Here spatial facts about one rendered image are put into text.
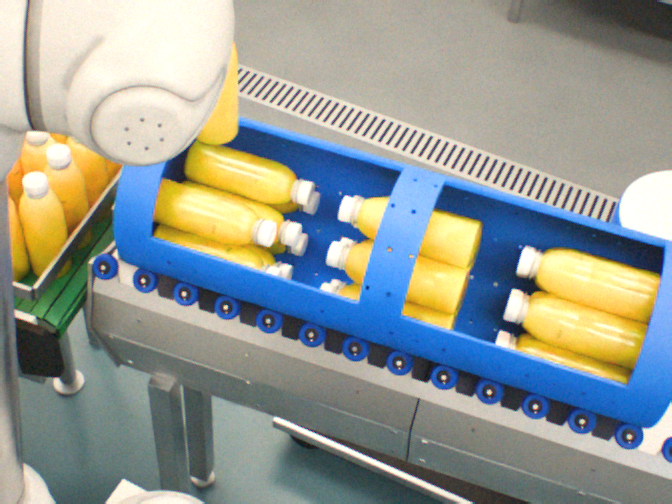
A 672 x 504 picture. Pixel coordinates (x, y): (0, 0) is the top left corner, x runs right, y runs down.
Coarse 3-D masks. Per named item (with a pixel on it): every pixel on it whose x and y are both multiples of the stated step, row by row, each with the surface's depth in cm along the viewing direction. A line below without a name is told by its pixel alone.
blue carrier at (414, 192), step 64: (256, 128) 156; (128, 192) 150; (320, 192) 171; (384, 192) 167; (448, 192) 162; (128, 256) 157; (192, 256) 151; (320, 256) 172; (384, 256) 143; (512, 256) 166; (640, 256) 158; (320, 320) 153; (384, 320) 147; (512, 384) 149; (576, 384) 142; (640, 384) 139
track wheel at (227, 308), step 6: (222, 294) 164; (216, 300) 164; (222, 300) 163; (228, 300) 163; (234, 300) 163; (216, 306) 164; (222, 306) 164; (228, 306) 163; (234, 306) 163; (240, 306) 164; (216, 312) 164; (222, 312) 164; (228, 312) 163; (234, 312) 163; (222, 318) 164; (228, 318) 164; (234, 318) 164
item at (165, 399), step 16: (160, 384) 193; (176, 384) 195; (160, 400) 195; (176, 400) 198; (160, 416) 200; (176, 416) 201; (160, 432) 204; (176, 432) 205; (160, 448) 209; (176, 448) 208; (160, 464) 215; (176, 464) 212; (160, 480) 220; (176, 480) 218
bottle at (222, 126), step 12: (228, 72) 139; (228, 84) 141; (228, 96) 142; (216, 108) 143; (228, 108) 144; (216, 120) 145; (228, 120) 146; (204, 132) 147; (216, 132) 146; (228, 132) 147; (216, 144) 148
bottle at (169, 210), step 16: (160, 192) 155; (176, 192) 155; (192, 192) 155; (208, 192) 156; (160, 208) 155; (176, 208) 154; (192, 208) 154; (208, 208) 154; (224, 208) 153; (240, 208) 154; (176, 224) 156; (192, 224) 154; (208, 224) 153; (224, 224) 153; (240, 224) 153; (256, 224) 154; (224, 240) 154; (240, 240) 154; (256, 240) 155
